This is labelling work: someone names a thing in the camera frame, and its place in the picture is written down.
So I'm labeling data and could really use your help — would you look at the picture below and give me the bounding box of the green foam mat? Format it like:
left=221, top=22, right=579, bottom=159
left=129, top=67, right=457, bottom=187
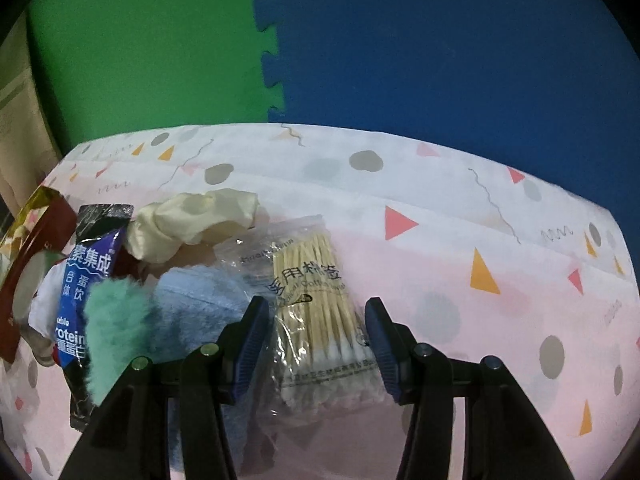
left=25, top=0, right=283, bottom=158

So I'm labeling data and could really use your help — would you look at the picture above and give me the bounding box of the cream scrunchie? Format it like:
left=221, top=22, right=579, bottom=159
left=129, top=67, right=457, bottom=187
left=125, top=189, right=261, bottom=263

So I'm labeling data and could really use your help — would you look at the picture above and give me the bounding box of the white plastic wrapper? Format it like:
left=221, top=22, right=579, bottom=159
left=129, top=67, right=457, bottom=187
left=27, top=280, right=71, bottom=368

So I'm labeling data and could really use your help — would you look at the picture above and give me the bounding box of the pink patterned tablecloth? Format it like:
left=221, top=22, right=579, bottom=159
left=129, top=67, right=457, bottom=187
left=0, top=122, right=640, bottom=480

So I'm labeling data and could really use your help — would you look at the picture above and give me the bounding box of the bag of cotton swabs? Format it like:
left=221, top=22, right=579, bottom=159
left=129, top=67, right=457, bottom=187
left=214, top=215, right=388, bottom=411

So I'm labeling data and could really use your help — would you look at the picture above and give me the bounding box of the teal fluffy sock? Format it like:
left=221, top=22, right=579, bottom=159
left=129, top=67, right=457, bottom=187
left=82, top=280, right=153, bottom=406

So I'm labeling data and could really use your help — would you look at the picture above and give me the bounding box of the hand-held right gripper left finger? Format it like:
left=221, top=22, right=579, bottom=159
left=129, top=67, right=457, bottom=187
left=75, top=296, right=271, bottom=480

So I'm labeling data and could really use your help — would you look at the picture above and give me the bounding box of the light blue fluffy sock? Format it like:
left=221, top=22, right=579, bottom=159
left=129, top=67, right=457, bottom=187
left=147, top=266, right=281, bottom=471

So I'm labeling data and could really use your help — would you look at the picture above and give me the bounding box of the blue foam mat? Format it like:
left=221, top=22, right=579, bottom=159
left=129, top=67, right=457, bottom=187
left=245, top=0, right=640, bottom=221

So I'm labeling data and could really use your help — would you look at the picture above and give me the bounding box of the blue and black snack packet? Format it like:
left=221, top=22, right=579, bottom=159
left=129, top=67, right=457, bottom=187
left=52, top=203, right=135, bottom=433

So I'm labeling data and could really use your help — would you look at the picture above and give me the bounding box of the red and gold tin box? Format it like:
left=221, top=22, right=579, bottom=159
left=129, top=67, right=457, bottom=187
left=0, top=187, right=79, bottom=363

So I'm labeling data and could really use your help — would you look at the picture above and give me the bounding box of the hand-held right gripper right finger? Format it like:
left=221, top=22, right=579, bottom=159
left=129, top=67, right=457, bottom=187
left=364, top=297, right=571, bottom=480

